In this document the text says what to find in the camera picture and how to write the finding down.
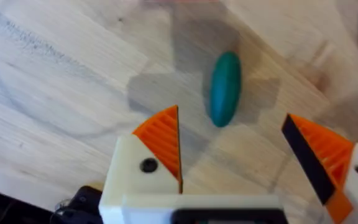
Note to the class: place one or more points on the left gripper white and orange left finger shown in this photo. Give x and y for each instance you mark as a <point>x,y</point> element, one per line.
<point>141,174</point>

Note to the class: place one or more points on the left gripper white and orange right finger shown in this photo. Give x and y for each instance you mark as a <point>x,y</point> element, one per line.
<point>337,155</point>

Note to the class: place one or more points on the green toy vegetable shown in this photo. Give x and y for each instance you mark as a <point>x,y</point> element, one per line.
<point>225,89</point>

